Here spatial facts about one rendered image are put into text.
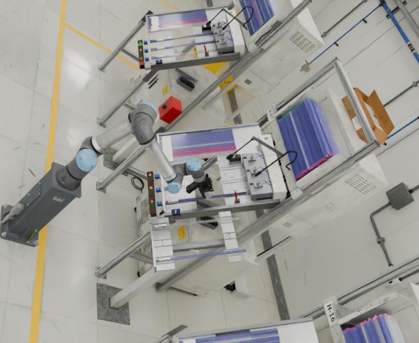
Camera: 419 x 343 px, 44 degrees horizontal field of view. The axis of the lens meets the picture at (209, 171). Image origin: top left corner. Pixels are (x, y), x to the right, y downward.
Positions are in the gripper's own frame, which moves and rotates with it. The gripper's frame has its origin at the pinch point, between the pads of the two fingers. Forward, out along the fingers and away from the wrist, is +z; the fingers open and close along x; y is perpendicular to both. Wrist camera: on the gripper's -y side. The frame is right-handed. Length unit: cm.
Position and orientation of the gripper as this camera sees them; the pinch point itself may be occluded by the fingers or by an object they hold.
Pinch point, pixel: (206, 197)
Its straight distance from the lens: 320.4
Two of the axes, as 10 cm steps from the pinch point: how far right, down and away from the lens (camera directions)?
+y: 9.5, -2.7, -1.3
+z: 2.7, 5.9, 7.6
